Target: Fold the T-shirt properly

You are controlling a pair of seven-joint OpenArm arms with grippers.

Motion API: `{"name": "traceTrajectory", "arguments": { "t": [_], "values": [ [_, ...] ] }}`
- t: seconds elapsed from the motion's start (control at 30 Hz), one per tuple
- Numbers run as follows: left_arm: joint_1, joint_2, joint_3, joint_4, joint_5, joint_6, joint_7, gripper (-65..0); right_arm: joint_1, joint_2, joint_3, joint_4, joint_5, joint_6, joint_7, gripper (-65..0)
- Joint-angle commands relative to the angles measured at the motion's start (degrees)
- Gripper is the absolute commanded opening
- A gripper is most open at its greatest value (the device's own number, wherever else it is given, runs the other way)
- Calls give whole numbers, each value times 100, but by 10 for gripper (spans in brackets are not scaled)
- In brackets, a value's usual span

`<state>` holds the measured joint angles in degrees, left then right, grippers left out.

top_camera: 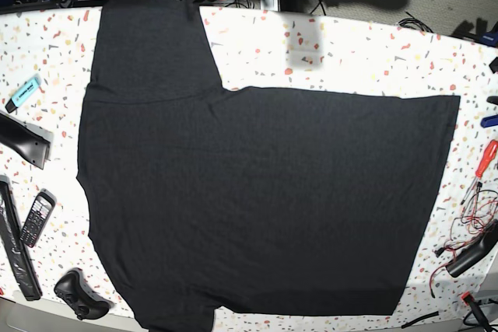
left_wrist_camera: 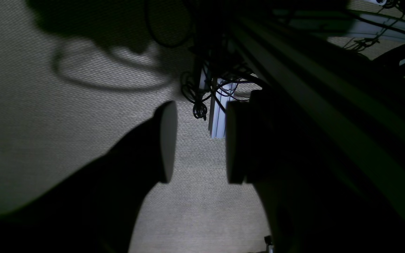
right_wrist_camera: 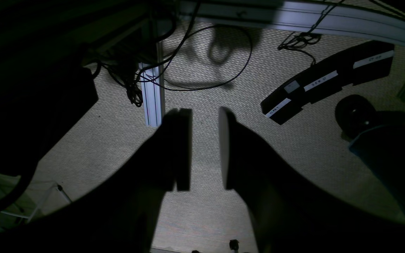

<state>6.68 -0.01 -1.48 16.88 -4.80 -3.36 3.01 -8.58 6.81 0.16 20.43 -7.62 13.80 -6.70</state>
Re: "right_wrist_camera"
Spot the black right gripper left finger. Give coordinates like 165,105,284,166
0,109,192,253

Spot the black labelled power strip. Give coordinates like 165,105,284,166
260,41,395,125

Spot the black caster wheel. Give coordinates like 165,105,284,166
335,95,381,139

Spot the aluminium frame post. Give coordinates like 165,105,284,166
139,41,166,127

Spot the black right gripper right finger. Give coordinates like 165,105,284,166
219,107,405,253

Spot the black floor cable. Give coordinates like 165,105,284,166
94,0,253,108

